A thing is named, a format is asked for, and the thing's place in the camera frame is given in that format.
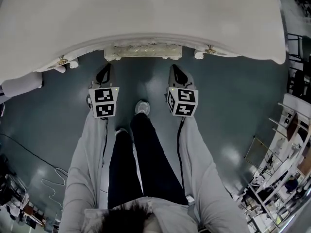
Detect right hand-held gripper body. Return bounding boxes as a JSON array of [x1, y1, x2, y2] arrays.
[[166, 64, 200, 117]]

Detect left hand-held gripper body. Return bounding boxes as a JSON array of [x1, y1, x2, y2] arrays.
[[86, 64, 120, 119]]

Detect person's right forearm grey sleeve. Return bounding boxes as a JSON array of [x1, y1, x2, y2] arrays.
[[179, 115, 251, 233]]

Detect person's left forearm grey sleeve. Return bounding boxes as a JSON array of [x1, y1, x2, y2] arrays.
[[62, 105, 118, 212]]

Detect white dressing table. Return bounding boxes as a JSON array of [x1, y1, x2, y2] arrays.
[[0, 0, 287, 86]]

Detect person's left white shoe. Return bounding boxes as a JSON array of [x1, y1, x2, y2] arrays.
[[114, 127, 129, 137]]

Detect person's white shoe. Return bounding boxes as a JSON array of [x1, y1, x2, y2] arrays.
[[134, 100, 151, 117], [114, 127, 129, 137]]

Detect person's right white shoe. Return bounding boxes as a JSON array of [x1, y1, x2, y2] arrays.
[[134, 100, 151, 117]]

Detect person's right leg black trousers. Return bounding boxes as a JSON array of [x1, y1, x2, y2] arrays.
[[130, 112, 190, 206]]

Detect person's leg black trousers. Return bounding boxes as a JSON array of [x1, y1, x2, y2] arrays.
[[130, 112, 190, 206], [107, 130, 144, 210]]

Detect person's left leg black trousers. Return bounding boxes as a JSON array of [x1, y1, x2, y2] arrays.
[[107, 130, 144, 210]]

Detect brown wooden board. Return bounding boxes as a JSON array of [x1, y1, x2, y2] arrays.
[[286, 112, 300, 142]]

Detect person's grey sweatshirt torso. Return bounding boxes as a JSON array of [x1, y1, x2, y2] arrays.
[[83, 197, 202, 233]]

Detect white metal shelving rack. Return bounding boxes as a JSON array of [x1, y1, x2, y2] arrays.
[[239, 93, 311, 233]]

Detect dark cluttered equipment pile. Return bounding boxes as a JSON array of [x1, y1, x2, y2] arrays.
[[0, 153, 61, 233]]

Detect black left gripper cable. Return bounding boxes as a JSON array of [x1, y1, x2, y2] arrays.
[[101, 117, 109, 168]]

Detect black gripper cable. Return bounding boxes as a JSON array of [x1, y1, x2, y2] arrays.
[[176, 119, 187, 197], [101, 117, 109, 168]]

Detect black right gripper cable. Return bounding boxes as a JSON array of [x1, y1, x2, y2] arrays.
[[176, 119, 187, 197]]

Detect thin wire frame panel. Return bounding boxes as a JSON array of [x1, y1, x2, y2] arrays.
[[243, 135, 270, 167]]

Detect black floor cable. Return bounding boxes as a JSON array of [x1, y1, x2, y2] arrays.
[[0, 133, 68, 173]]

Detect white floor cable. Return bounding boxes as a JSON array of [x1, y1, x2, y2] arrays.
[[39, 167, 69, 210]]

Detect black metal frame rack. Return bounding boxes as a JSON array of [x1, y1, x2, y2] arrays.
[[286, 32, 311, 97]]

